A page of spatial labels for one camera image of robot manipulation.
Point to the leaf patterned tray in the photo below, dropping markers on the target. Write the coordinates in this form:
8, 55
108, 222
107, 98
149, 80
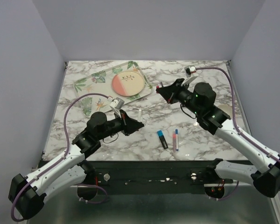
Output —
101, 82

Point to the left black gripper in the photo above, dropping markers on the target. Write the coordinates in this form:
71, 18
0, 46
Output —
129, 125

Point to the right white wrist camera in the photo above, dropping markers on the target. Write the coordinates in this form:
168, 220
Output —
190, 74

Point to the pink pen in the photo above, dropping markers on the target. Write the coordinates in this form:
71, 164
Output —
174, 141

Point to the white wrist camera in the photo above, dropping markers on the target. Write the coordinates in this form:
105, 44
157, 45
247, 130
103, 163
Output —
115, 104
190, 74

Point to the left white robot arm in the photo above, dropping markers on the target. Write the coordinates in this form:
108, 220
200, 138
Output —
29, 193

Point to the white pen blue tip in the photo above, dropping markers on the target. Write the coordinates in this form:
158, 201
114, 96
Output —
176, 140

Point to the pink cream plate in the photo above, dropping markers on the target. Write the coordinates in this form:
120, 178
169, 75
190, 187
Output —
128, 83

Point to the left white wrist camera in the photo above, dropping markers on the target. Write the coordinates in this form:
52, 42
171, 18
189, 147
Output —
115, 104

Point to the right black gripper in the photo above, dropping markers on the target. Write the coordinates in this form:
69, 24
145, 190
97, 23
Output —
169, 92

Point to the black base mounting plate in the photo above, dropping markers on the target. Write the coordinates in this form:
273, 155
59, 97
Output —
153, 177

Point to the white pen red tip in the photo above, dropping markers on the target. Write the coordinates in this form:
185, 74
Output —
139, 115

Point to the black marker blue tip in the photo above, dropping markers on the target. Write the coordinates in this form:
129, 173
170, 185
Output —
162, 139

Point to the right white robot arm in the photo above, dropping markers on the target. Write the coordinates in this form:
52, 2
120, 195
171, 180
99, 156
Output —
264, 173

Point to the small patterned bowl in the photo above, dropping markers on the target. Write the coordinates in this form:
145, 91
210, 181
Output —
226, 108

